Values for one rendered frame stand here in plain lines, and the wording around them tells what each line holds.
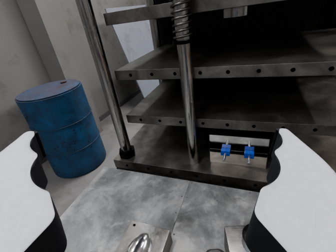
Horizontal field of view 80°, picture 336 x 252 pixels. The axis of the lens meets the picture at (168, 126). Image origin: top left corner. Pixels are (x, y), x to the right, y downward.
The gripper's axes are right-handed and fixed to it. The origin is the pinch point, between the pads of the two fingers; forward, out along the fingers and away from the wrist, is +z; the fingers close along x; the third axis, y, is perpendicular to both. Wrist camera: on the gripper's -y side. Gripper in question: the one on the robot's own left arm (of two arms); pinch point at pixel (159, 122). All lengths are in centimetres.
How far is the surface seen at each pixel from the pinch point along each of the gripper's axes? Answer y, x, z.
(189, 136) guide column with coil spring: 48, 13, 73
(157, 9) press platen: -7, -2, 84
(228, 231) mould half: 52, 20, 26
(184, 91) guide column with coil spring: 24, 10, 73
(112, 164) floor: 155, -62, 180
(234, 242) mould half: 52, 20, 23
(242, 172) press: 62, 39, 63
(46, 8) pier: -8, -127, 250
